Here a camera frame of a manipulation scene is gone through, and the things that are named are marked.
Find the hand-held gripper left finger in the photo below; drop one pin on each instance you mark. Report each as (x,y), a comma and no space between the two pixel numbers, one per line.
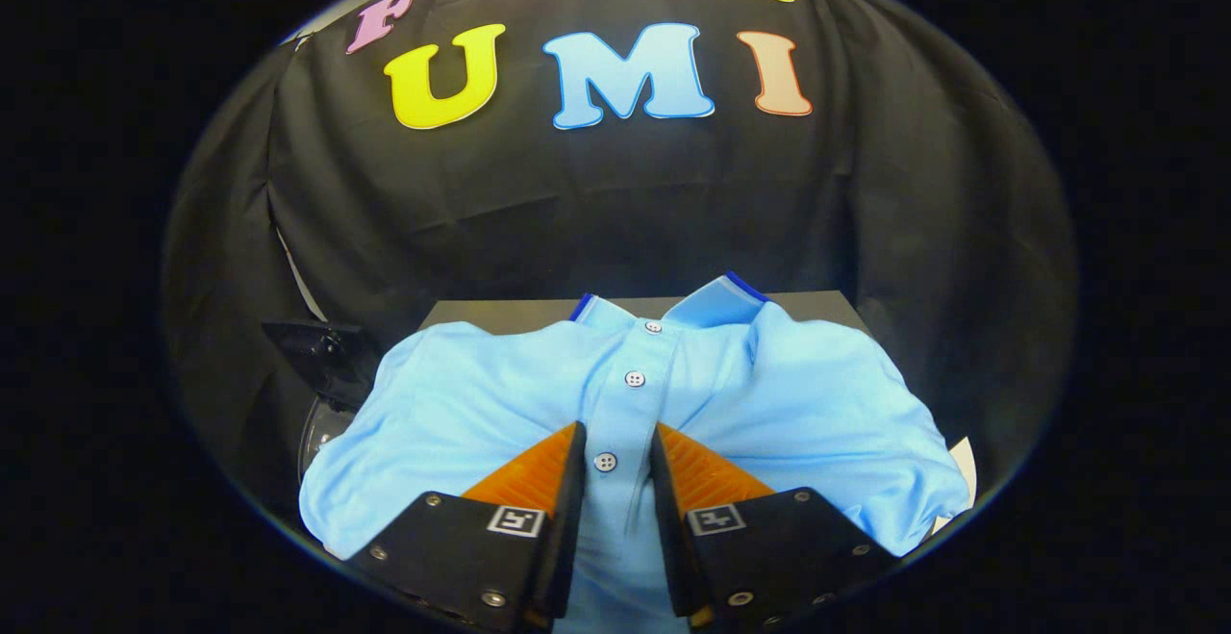
(567,519)

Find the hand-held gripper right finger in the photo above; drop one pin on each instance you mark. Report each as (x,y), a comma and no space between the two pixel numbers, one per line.
(668,519)

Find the black backdrop cloth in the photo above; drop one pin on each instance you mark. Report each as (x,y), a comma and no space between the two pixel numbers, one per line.
(577,191)

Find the beige cabinet with dark top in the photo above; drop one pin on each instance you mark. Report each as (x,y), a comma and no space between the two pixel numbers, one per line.
(519,312)

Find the light blue polo shirt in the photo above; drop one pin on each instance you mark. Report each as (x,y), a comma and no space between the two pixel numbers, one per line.
(789,403)

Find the dark washing machine lid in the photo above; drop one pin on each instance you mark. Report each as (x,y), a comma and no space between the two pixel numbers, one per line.
(322,350)

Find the white paper sheet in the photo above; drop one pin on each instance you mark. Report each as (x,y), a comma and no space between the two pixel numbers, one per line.
(965,480)

